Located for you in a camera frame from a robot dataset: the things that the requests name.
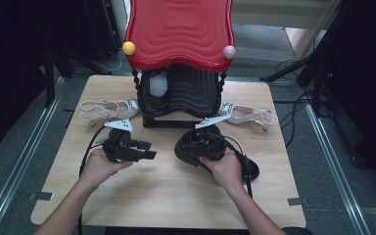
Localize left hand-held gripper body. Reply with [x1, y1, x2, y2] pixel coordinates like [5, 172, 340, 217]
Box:
[102, 117, 142, 164]

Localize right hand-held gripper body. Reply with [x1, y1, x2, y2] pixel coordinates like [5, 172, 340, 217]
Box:
[188, 116, 232, 162]

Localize black leather shoe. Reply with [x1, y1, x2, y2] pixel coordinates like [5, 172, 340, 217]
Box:
[173, 124, 260, 184]
[147, 69, 171, 111]

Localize white slingback sandal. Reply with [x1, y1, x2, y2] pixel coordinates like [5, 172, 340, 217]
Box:
[78, 97, 142, 128]
[217, 101, 279, 132]

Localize red and black shoe rack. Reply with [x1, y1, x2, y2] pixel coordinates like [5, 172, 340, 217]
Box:
[122, 0, 237, 129]

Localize person's left hand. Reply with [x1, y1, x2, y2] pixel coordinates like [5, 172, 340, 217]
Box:
[77, 149, 135, 194]

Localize person's right hand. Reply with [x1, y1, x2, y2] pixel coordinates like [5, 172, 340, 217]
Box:
[198, 147, 245, 194]

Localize person's dark clothing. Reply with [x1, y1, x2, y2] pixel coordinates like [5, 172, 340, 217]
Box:
[104, 226, 251, 235]

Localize black metal stand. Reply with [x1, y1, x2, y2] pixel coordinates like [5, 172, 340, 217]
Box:
[258, 0, 344, 118]
[43, 45, 114, 109]

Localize black equipment case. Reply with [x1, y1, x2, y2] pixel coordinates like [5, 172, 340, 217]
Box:
[83, 0, 122, 63]

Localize beige board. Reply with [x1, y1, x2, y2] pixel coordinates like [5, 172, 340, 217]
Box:
[284, 26, 328, 61]

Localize dark curtain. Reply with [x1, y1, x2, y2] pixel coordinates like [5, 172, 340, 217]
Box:
[0, 0, 89, 160]
[322, 0, 376, 192]

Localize left hand-held gripper cable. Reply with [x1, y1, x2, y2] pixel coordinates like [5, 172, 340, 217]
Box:
[76, 125, 110, 235]

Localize hand-held gripper cable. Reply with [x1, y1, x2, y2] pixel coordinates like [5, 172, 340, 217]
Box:
[76, 125, 110, 235]
[221, 133, 255, 199]

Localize right hand-held gripper cable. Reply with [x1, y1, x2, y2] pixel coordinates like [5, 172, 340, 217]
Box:
[221, 133, 255, 199]

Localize white floor cable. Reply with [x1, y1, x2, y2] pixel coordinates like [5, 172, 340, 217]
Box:
[97, 49, 124, 73]

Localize black floor cables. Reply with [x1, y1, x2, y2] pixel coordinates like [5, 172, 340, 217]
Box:
[275, 58, 314, 149]

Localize metal floor rail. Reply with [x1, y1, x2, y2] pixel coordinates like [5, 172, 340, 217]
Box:
[305, 104, 373, 235]
[0, 76, 67, 235]

